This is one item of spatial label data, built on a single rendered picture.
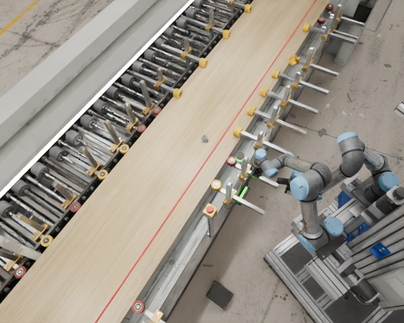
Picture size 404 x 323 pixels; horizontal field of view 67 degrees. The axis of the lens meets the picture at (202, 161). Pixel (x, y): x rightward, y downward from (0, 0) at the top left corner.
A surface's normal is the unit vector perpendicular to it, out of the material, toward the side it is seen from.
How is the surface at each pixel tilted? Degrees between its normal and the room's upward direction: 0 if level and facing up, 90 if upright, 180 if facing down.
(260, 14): 0
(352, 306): 0
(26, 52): 0
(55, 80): 90
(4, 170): 61
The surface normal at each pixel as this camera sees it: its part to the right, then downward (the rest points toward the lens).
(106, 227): -0.04, -0.49
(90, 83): 0.72, 0.14
